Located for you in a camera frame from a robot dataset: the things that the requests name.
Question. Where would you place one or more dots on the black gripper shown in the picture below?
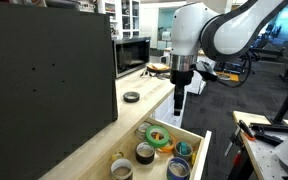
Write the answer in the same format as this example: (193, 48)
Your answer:
(180, 80)

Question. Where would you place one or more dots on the green tape roll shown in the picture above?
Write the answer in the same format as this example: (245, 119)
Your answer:
(150, 136)

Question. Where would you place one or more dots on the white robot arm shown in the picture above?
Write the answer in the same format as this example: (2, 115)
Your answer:
(222, 38)

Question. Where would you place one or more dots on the white drawer cabinet front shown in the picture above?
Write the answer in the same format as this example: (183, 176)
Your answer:
(165, 112)

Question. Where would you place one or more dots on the black tape roll on counter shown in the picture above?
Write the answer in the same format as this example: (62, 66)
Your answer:
(131, 97)

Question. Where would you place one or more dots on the clear tape roll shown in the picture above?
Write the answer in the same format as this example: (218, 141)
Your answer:
(141, 130)

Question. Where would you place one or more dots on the grey teal tape roll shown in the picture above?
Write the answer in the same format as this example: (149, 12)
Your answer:
(183, 150)

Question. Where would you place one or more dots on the orange tape roll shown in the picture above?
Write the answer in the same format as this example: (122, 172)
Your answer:
(169, 146)

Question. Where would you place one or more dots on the open wooden drawer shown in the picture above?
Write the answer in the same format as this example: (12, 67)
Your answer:
(100, 170)

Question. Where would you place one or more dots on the black tape roll in drawer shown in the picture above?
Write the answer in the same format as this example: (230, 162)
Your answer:
(145, 153)

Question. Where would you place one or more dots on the blue tape roll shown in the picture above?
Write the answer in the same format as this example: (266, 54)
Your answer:
(178, 169)

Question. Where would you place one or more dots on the small yellow tape roll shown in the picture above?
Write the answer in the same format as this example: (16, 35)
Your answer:
(117, 155)

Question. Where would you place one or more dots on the white grey tape roll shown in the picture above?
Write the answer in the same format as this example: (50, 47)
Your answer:
(122, 169)

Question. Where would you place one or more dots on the black utensils on counter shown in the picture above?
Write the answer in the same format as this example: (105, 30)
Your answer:
(159, 75)

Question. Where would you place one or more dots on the wooden plate with food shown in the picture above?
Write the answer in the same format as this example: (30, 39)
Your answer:
(157, 67)

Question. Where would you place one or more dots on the black microwave oven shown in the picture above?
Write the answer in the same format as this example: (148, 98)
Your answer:
(130, 54)

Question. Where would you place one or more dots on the black clamp tool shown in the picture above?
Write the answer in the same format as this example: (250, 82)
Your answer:
(272, 140)

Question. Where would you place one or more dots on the black stand pole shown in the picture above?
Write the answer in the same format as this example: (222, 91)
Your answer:
(276, 123)

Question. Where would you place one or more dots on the large black panel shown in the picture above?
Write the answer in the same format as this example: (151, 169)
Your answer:
(57, 87)

